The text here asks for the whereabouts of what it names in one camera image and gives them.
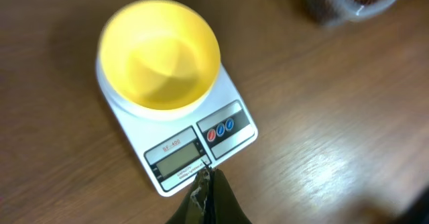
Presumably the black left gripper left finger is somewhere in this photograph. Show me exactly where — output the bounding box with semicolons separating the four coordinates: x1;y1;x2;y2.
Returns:
166;167;210;224

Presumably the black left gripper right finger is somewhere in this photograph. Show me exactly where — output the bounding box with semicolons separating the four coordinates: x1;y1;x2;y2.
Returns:
209;169;251;224

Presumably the white digital kitchen scale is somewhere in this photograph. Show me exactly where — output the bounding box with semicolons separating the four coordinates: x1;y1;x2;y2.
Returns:
96;62;258;197

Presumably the yellow plastic bowl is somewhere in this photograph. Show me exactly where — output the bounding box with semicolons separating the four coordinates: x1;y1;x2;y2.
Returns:
98;0;221;111

